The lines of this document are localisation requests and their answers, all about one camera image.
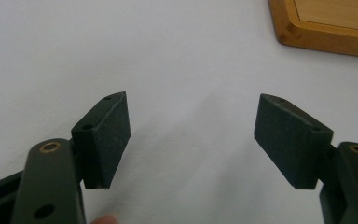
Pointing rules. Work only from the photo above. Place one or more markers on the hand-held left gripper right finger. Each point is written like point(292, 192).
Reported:
point(289, 143)

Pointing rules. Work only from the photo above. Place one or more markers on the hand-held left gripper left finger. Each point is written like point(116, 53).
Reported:
point(105, 140)

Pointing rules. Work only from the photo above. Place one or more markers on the wooden photo frame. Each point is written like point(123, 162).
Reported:
point(323, 34)

